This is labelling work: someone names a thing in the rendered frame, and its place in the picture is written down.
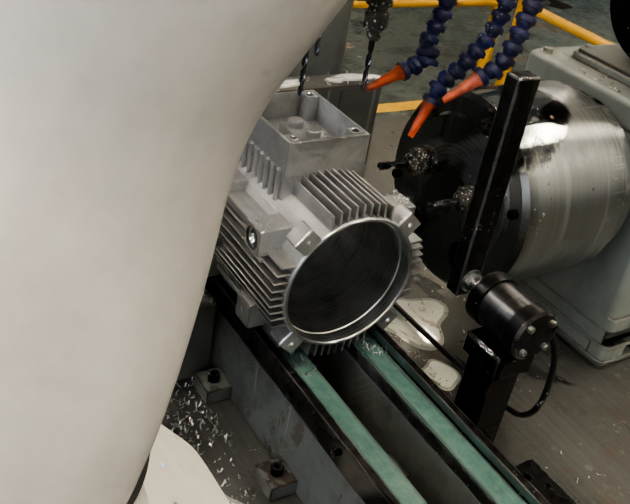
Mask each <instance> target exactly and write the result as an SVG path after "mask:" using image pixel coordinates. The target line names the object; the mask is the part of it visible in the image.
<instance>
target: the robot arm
mask: <svg viewBox="0 0 630 504"><path fill-rule="evenodd" d="M347 1H348V0H0V504H230V503H229V501H228V500H227V498H226V496H225V495H224V493H223V491H222V490H221V488H220V487H219V485H218V483H217V482H216V480H215V478H214V477H213V475H212V474H211V472H210V471H209V469H208V467H207V466H206V464H205V463H204V461H203V460H202V459H201V457H200V456H199V455H198V453H197V452H196V451H195V450H194V449H193V447H192V446H191V445H189V444H188V443H187V442H186V441H184V440H183V439H182V438H180V437H179V436H178V435H176V434H175V433H173V432H172V431H170V430H169V429H168V428H166V427H165V426H163V425H162V424H161V423H162V420H163V418H164V415H165V413H166V410H167V407H168V404H169V401H170V398H171V395H172V392H173V389H174V386H175V384H176V381H177V378H178V375H179V372H180V369H181V365H182V362H183V359H184V356H185V353H186V349H187V346H188V343H189V340H190V337H191V333H192V330H193V327H194V323H195V320H196V316H197V313H198V310H199V306H200V303H201V299H202V296H203V293H204V289H205V285H206V281H207V277H208V273H209V269H210V266H211V262H212V258H213V254H214V250H215V246H216V242H217V238H218V233H219V229H220V225H221V221H222V217H223V212H224V208H225V205H226V201H227V197H228V194H229V191H230V187H231V184H232V181H233V178H234V175H235V172H236V169H237V166H238V163H239V160H240V158H241V155H242V153H243V150H244V148H245V145H246V143H247V141H248V139H249V137H250V135H251V133H252V131H253V129H254V127H255V125H256V123H257V121H258V120H259V118H260V116H261V115H262V113H263V112H264V110H265V108H266V107H267V105H268V103H269V102H270V100H271V99H272V97H273V96H274V94H275V93H276V92H277V90H278V89H279V88H280V86H281V85H282V84H283V82H284V81H285V80H286V78H287V77H288V76H289V75H290V73H291V72H292V71H293V69H294V68H295V67H296V66H297V64H298V63H299V62H300V61H301V59H302V58H303V57H304V55H305V54H306V53H307V52H308V50H309V49H310V48H311V47H312V45H313V44H314V43H315V41H316V40H317V39H318V38H319V36H320V35H321V34H322V32H323V31H324V30H325V29H326V27H327V26H328V25H329V24H330V22H331V21H332V20H333V18H334V17H335V16H336V15H337V13H338V12H339V11H340V10H341V8H342V7H343V6H344V4H345V3H346V2H347Z"/></svg>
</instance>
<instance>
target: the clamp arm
mask: <svg viewBox="0 0 630 504"><path fill-rule="evenodd" d="M540 79H541V78H540V77H539V76H538V75H536V74H534V73H532V72H531V71H528V70H526V71H513V72H508V73H507V74H506V78H505V81H504V85H501V88H500V92H499V96H500V99H499V103H498V106H497V110H496V113H495V117H494V120H493V124H492V127H491V131H490V134H489V138H488V141H487V145H486V148H485V152H484V155H483V159H482V162H481V166H480V170H479V173H478V177H477V180H476V184H475V187H474V191H473V194H472V198H471V201H470V205H469V208H468V212H467V215H466V219H465V220H464V221H463V223H462V227H461V230H462V233H461V237H460V240H459V244H458V247H457V251H456V254H455V258H454V261H453V265H452V268H451V272H450V275H449V279H448V282H447V288H448V289H449V290H450V291H451V292H452V293H453V294H454V295H455V296H459V295H463V294H467V293H469V292H470V291H469V290H468V288H467V287H468V286H469V285H470V282H471V281H470V280H469V279H467V277H468V276H469V275H470V276H469V277H470V278H471V279H474V278H477V277H478V276H477V275H476V274H473V273H477V274H478V275H479V276H480V277H482V276H481V272H482V269H483V266H484V262H485V259H486V256H487V253H488V249H489V246H490V243H491V240H492V236H493V233H494V230H495V227H496V223H497V220H498V217H499V213H500V210H501V207H502V204H503V200H504V197H505V194H506V191H507V187H508V184H509V181H510V178H511V174H512V171H513V168H514V165H515V161H516V158H517V155H518V151H519V148H520V145H521V142H522V138H523V135H524V132H525V129H526V125H527V122H528V119H529V116H530V112H531V109H532V106H533V103H534V99H535V96H536V93H537V89H538V86H539V83H540ZM464 282H465V285H466V286H467V287H464Z"/></svg>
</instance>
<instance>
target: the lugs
mask: <svg viewBox="0 0 630 504"><path fill-rule="evenodd" d="M393 220H394V221H395V222H396V223H398V226H399V227H400V228H401V229H402V230H403V231H404V232H405V233H406V235H407V236H410V235H411V234H412V233H413V232H414V231H415V230H416V229H417V228H418V227H419V226H420V224H421V223H420V221H419V220H418V219H417V218H416V216H415V215H414V214H413V213H412V212H411V211H410V210H409V209H408V208H407V207H405V206H404V205H403V204H402V203H400V204H399V205H398V206H397V207H396V208H395V209H394V213H393ZM285 238H286V239H287V240H288V241H289V242H290V243H291V245H292V246H293V247H294V248H295V249H296V250H297V251H298V252H300V253H301V254H302V255H303V256H304V257H305V256H307V255H308V254H309V253H310V252H311V251H312V250H313V249H314V248H315V247H316V246H317V245H318V244H319V243H320V242H321V241H322V238H321V237H320V236H319V235H318V234H317V233H316V232H315V231H314V230H313V229H312V228H311V227H310V226H309V225H308V224H307V223H306V222H305V221H304V220H301V221H300V222H299V223H298V224H297V225H296V226H295V227H294V228H293V229H292V230H291V231H290V232H289V233H288V234H287V235H286V236H285ZM397 316H398V315H397V313H396V312H395V311H394V310H393V309H392V308H391V309H390V310H389V311H388V312H387V313H386V314H385V315H384V316H383V317H382V318H381V319H380V320H379V321H378V322H377V323H375V324H376V325H377V326H378V327H379V328H380V329H382V330H384V329H385V328H386V327H387V326H388V325H389V324H390V323H391V322H392V321H393V320H394V319H395V318H396V317H397ZM270 335H271V337H272V338H273V339H274V340H275V342H276V343H277V344H278V345H279V346H280V347H281V348H283V349H284V350H285V351H287V352H288V353H290V354H291V353H292V352H293V351H294V350H295V349H296V348H297V347H298V346H299V345H300V344H301V343H302V342H303V340H301V339H299V338H298V337H297V336H296V335H295V334H294V333H293V332H290V331H289V329H288V328H287V327H286V326H283V327H277V328H274V329H273V330H272V331H271V333H270Z"/></svg>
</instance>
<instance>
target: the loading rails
mask: <svg viewBox="0 0 630 504"><path fill-rule="evenodd" d="M222 277H223V276H221V275H216V276H211V277H207V281H206V285H205V288H206V290H207V291H208V292H209V294H210V295H211V296H212V298H213V299H214V301H215V302H216V303H217V309H216V317H215V326H214V335H213V344H212V353H211V361H210V368H211V369H209V370H205V371H201V372H197V373H195V374H194V382H193V385H194V386H195V388H196V389H197V391H198V393H199V394H200V396H201V397H202V399H203V400H204V402H205V403H206V404H211V403H214V402H218V401H222V400H225V399H229V398H231V399H232V400H233V402H234V403H235V405H236V406H237V408H238V409H239V411H240V412H241V414H242V415H243V417H244V418H245V419H246V421H247V422H248V424H249V425H250V427H251V428H252V430H253V431H254V433H255V434H256V435H257V437H258V438H259V440H260V441H261V443H262V444H263V446H264V447H265V449H266V450H267V452H268V453H269V454H270V456H271V457H272V459H271V460H268V461H265V462H262V463H259V464H256V465H255V468H254V474H253V477H254V479H255V480H256V482H257V483H258V485H259V486H260V488H261V490H262V491H263V493H264V494H265V496H266V497H267V499H268V500H269V501H273V500H276V499H279V498H282V497H285V496H287V495H290V494H293V493H295V492H296V494H297V495H298V497H299V498H300V500H301V501H302V503H303V504H550V503H549V502H548V501H547V500H546V499H545V498H544V497H543V496H542V494H541V493H540V492H539V491H538V490H537V489H536V488H535V487H534V486H533V485H532V484H531V483H530V482H529V481H528V480H527V479H526V478H525V477H524V476H523V475H522V474H521V473H520V471H519V470H518V469H517V468H516V467H515V466H514V465H513V464H512V463H511V462H510V461H509V460H508V459H507V458H506V457H505V456H504V455H503V454H502V453H501V452H500V451H499V450H498V448H497V447H496V446H495V445H494V444H493V443H492V442H491V441H490V440H489V439H488V438H487V437H486V436H485V435H484V434H483V433H482V432H481V431H480V430H479V429H478V428H477V427H476V425H475V424H474V423H473V422H472V421H471V420H470V419H469V418H468V417H467V416H466V415H465V414H464V413H463V412H462V411H461V410H460V409H459V408H458V407H457V406H456V405H455V404H454V402H453V401H452V400H451V399H450V398H449V397H448V396H447V395H446V394H445V393H444V392H443V391H442V390H441V389H440V388H439V387H438V386H437V385H436V384H435V383H434V382H433V381H432V379H431V378H430V377H429V376H428V375H427V374H426V373H425V372H424V371H423V370H422V369H421V368H420V367H419V366H418V365H417V364H416V363H415V362H414V361H413V360H412V359H411V358H410V356H409V355H408V354H407V353H406V352H405V351H404V350H403V349H402V348H401V347H400V346H399V345H398V344H397V343H396V342H395V341H394V340H393V339H392V338H391V337H390V336H389V335H388V333H387V332H386V331H385V330H382V329H380V328H379V327H378V326H377V325H376V324H374V325H373V326H372V327H370V328H369V329H367V331H366V334H365V336H366V337H367V338H369V337H370V338H369V339H371V340H370V341H367V340H369V339H367V338H366V337H365V338H364V339H367V340H365V342H367V343H368V342H369V345H368V347H370V348H369V349H371V346H374V345H375V346H376V347H374V348H373V347H372V348H373V349H371V350H370V351H369V350H368V349H367V348H366V345H365V342H364V341H361V339H358V341H357V344H356V345H354V344H353V343H352V341H351V344H350V347H349V348H347V347H346V346H345V345H344V347H343V350H342V351H340V349H339V348H338V347H337V350H336V353H334V352H333V351H332V350H331V349H330V352H329V354H328V355H327V354H326V353H325V351H324V350H323V354H322V355H321V356H320V354H319V353H318V352H317V351H316V355H315V356H314V355H313V354H312V353H311V352H309V355H306V353H305V352H304V351H303V350H302V349H301V350H299V349H295V352H294V354H292V356H291V355H290V353H288V352H287V353H286V354H287V355H289V356H287V355H286V354H285V350H283V349H281V347H277V346H276V345H275V344H274V343H273V341H272V340H271V339H270V338H269V336H268V335H267V334H266V333H265V331H264V330H263V329H262V325H261V326H257V327H252V328H246V326H245V325H244V324H243V323H242V321H241V320H240V319H239V317H238V316H237V315H236V313H235V310H236V302H237V296H236V295H235V293H234V292H233V291H232V290H231V288H230V287H229V286H228V285H227V283H226V282H225V281H224V280H223V278H222ZM211 291H212V292H211ZM371 335H372V336H371ZM376 340H377V341H376ZM363 342H364V345H363ZM362 345H363V346H362ZM370 345H371V346H370ZM364 346H365V347H364ZM386 346H387V353H386ZM378 347H379V349H378ZM381 347H383V348H382V350H381ZM373 350H374V352H378V353H374V352H373ZM283 351H284V353H283ZM380 351H382V352H383V353H381V354H380V356H379V352H380ZM363 352H364V353H363ZM282 353H283V354H282ZM362 353H363V354H362ZM373 353H374V355H373ZM382 354H383V355H382ZM300 355H302V358H303V359H304V360H305V361H304V363H305V362H307V364H306V366H303V360H302V359H301V357H300ZM362 355H363V356H362ZM313 357H314V358H313ZM291 358H292V360H293V362H295V364H296V363H298V365H299V366H296V365H295V364H293V363H292V360H291ZM312 358H313V360H312ZM311 360H312V361H311ZM289 361H290V362H289ZM300 361H301V364H302V365H301V364H300ZM290 363H291V364H290ZM313 364H314V365H313ZM316 364H317V365H316ZM315 365H316V366H318V367H317V370H318V371H317V370H316V368H315V370H314V371H313V372H312V373H311V374H309V375H311V376H307V375H308V374H307V375H306V376H304V375H305V373H308V372H309V373H310V372H311V371H312V370H313V369H314V367H313V366H315ZM292 366H293V367H292ZM295 366H296V370H295Z"/></svg>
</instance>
